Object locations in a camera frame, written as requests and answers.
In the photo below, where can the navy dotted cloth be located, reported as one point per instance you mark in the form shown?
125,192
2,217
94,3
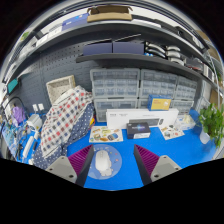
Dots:
80,128

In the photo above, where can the white keyboard box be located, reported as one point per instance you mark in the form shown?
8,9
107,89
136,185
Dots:
116,118

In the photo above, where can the yellow blue box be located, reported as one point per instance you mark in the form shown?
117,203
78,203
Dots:
160,102

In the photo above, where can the grey clear drawer cabinet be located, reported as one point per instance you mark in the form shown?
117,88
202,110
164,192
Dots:
115,85
186,90
156,81

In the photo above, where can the white woven basket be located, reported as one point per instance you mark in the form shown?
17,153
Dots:
58,87

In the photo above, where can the red blue checked cloth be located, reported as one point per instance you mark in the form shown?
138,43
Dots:
63,116

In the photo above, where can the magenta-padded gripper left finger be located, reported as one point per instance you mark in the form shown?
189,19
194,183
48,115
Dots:
79,162

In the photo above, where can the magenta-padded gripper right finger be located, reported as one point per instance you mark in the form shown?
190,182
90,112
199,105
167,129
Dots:
149,162

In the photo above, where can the dark grey pegboard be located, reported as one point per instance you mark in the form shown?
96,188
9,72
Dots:
53,63

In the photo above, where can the grey shelf unit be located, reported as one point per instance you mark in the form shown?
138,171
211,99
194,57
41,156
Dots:
133,58

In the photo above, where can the small black box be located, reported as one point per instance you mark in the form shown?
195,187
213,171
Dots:
138,128

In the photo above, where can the green plant in white pot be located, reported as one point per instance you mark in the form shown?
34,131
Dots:
213,120

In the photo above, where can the white computer mouse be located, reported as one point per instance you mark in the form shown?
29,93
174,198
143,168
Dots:
103,163

